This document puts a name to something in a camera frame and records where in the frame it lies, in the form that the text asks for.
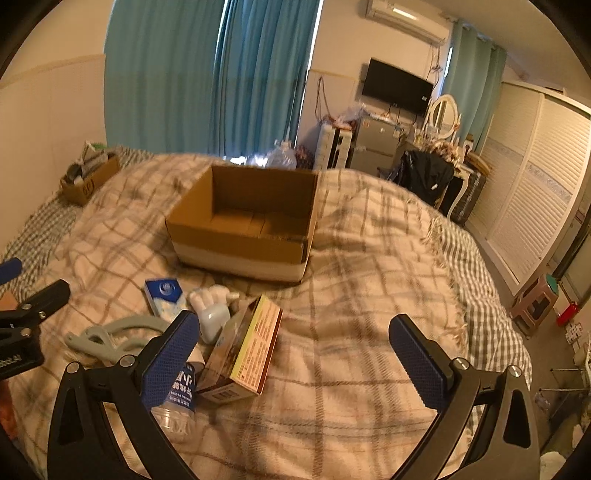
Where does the blue tissue pack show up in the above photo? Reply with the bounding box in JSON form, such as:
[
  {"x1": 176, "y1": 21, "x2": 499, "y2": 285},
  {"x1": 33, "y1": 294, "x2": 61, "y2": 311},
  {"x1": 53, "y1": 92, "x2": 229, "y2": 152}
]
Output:
[{"x1": 144, "y1": 278, "x2": 187, "y2": 322}]

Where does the clear jar blue label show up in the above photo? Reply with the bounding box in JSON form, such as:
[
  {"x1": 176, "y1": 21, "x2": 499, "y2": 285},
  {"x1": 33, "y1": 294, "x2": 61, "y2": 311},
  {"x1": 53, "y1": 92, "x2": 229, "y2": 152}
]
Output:
[{"x1": 151, "y1": 345, "x2": 205, "y2": 443}]

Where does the white hand-shaped figurine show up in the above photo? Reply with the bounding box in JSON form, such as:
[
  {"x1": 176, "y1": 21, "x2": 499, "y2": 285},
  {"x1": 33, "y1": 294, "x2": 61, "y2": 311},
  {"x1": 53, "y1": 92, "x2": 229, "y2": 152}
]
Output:
[{"x1": 188, "y1": 284, "x2": 239, "y2": 345}]

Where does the yellow brown product box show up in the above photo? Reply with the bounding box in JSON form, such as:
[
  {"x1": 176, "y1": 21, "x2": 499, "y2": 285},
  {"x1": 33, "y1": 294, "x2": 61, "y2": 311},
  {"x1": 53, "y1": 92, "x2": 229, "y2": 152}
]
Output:
[{"x1": 195, "y1": 295, "x2": 283, "y2": 405}]

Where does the grey plastic clothes hanger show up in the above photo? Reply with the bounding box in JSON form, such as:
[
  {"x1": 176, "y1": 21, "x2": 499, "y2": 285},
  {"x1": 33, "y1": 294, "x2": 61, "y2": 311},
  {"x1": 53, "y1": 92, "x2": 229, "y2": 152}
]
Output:
[{"x1": 64, "y1": 315, "x2": 169, "y2": 364}]

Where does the grey checkered bed sheet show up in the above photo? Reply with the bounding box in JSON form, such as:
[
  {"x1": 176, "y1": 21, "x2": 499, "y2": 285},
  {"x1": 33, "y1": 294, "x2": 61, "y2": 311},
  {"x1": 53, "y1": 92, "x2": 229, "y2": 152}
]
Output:
[{"x1": 5, "y1": 148, "x2": 532, "y2": 423}]

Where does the beige plaid blanket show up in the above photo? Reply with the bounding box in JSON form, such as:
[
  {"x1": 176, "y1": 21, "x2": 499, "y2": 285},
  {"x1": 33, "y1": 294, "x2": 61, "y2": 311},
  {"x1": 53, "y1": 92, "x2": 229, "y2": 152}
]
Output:
[{"x1": 10, "y1": 155, "x2": 466, "y2": 479}]

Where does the small plastic stool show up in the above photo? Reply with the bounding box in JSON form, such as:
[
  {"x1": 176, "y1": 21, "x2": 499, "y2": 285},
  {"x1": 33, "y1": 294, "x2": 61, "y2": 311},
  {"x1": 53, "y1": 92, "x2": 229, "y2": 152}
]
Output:
[{"x1": 509, "y1": 273, "x2": 559, "y2": 337}]

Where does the small cardboard box with items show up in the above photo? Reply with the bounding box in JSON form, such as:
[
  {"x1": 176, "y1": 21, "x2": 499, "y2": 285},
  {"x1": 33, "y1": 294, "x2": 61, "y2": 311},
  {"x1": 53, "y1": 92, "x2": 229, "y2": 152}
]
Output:
[{"x1": 60, "y1": 142, "x2": 121, "y2": 206}]

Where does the red bottle on floor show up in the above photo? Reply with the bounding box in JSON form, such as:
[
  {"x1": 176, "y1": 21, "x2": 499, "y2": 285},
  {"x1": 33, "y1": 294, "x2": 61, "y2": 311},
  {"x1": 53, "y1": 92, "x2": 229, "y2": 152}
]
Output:
[{"x1": 556, "y1": 302, "x2": 579, "y2": 327}]

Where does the large open cardboard box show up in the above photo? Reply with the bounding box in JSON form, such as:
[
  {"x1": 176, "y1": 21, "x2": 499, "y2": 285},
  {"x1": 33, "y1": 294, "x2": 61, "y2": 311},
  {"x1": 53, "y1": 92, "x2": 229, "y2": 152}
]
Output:
[{"x1": 165, "y1": 164, "x2": 320, "y2": 283}]

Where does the black jacket on chair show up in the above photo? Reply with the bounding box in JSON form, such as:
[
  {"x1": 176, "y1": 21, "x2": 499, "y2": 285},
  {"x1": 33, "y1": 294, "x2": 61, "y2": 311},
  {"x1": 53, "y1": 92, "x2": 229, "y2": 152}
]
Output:
[{"x1": 394, "y1": 150, "x2": 455, "y2": 206}]

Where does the white louvered wardrobe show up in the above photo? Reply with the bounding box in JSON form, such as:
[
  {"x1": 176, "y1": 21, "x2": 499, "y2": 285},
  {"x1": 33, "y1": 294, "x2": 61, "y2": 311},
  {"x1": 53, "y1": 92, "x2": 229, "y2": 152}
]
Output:
[{"x1": 466, "y1": 82, "x2": 590, "y2": 293}]

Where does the grey mini fridge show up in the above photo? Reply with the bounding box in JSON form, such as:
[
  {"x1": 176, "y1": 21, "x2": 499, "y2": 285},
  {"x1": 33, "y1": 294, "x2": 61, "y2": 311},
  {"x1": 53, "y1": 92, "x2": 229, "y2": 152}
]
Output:
[{"x1": 349, "y1": 116, "x2": 401, "y2": 176}]

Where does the white drawer cabinet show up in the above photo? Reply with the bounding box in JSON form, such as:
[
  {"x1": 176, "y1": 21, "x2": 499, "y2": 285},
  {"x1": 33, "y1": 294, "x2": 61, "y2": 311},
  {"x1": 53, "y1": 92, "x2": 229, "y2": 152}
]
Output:
[{"x1": 314, "y1": 122, "x2": 353, "y2": 171}]

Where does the oval vanity mirror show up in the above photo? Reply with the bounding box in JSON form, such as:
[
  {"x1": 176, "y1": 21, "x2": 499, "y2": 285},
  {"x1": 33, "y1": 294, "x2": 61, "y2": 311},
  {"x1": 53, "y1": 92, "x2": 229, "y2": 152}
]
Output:
[{"x1": 426, "y1": 94, "x2": 461, "y2": 140}]

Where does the teal curtain left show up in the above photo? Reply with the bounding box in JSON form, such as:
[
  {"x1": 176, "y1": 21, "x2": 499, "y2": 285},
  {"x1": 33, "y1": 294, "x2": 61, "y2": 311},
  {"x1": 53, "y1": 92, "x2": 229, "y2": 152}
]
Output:
[{"x1": 104, "y1": 1, "x2": 322, "y2": 157}]

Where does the teal curtain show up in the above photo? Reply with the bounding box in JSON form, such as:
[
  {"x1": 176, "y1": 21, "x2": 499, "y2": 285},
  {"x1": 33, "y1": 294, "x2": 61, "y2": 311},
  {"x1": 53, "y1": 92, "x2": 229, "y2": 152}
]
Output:
[
  {"x1": 104, "y1": 1, "x2": 322, "y2": 157},
  {"x1": 443, "y1": 20, "x2": 507, "y2": 151}
]

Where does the teal curtain right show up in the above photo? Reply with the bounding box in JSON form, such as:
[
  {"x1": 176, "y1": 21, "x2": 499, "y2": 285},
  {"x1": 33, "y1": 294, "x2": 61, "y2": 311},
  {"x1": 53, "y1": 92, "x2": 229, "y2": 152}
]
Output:
[{"x1": 443, "y1": 20, "x2": 507, "y2": 151}]

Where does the white air conditioner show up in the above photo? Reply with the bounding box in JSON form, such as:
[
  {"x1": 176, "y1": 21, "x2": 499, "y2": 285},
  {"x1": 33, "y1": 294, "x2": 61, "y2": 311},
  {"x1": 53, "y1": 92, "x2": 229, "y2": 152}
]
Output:
[{"x1": 366, "y1": 0, "x2": 449, "y2": 46}]

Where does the black wall television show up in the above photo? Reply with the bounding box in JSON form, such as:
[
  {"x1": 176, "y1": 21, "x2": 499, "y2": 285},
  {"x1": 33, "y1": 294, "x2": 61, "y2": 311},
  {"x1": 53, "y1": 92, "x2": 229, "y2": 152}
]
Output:
[{"x1": 362, "y1": 58, "x2": 434, "y2": 117}]

